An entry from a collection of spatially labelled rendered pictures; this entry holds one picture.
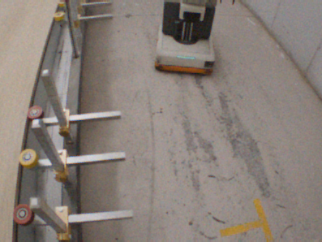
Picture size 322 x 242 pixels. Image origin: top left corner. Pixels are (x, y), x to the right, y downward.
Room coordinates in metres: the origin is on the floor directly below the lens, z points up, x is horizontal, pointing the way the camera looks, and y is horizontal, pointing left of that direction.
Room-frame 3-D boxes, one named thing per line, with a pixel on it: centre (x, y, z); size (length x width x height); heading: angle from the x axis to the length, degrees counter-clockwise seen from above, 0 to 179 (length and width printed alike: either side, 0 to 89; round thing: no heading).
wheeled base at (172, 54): (2.43, -0.20, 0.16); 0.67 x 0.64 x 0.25; 1
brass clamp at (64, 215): (0.22, 0.34, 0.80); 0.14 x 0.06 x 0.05; 14
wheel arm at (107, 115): (0.74, 0.41, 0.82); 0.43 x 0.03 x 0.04; 104
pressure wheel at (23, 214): (0.21, 0.48, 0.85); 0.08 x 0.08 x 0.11
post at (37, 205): (0.20, 0.34, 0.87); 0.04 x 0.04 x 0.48; 14
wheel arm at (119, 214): (0.25, 0.28, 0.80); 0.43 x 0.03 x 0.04; 104
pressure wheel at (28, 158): (0.45, 0.54, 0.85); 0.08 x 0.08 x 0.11
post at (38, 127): (0.44, 0.40, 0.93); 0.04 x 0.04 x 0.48; 14
